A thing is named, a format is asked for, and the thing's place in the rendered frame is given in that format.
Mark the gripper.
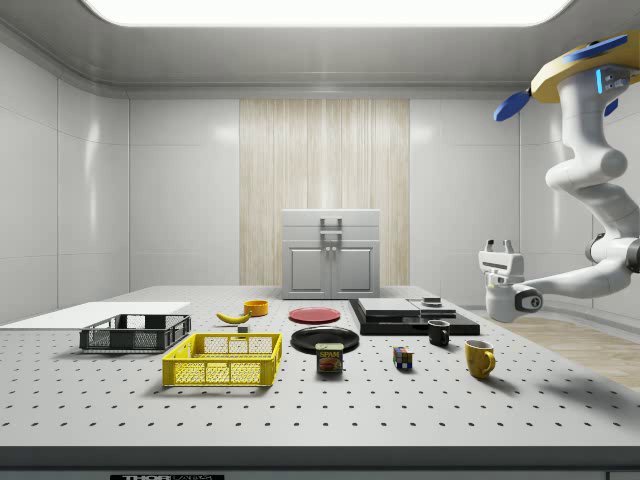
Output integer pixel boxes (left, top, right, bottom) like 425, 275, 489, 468
477, 239, 525, 286

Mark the flat-sided can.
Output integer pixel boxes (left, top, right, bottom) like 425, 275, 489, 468
314, 342, 345, 375

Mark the black mug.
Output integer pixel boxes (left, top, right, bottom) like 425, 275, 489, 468
426, 319, 451, 348

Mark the yellow mug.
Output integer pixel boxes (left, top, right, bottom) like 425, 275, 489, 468
463, 339, 498, 379

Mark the black stove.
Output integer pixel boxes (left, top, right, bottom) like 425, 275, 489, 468
348, 296, 482, 337

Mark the puzzle cube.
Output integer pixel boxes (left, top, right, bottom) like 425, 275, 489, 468
391, 345, 415, 371

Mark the white cabinet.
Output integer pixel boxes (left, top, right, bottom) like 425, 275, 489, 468
280, 208, 382, 301

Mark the red plate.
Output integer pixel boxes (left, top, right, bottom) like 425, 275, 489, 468
288, 306, 342, 325

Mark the black plate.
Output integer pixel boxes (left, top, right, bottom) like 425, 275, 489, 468
289, 325, 362, 355

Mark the yellow basket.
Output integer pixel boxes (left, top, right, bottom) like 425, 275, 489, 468
161, 332, 284, 389

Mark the dark grey basket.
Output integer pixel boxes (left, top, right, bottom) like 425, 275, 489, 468
78, 313, 193, 355

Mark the white board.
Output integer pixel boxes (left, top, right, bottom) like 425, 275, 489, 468
0, 301, 193, 330

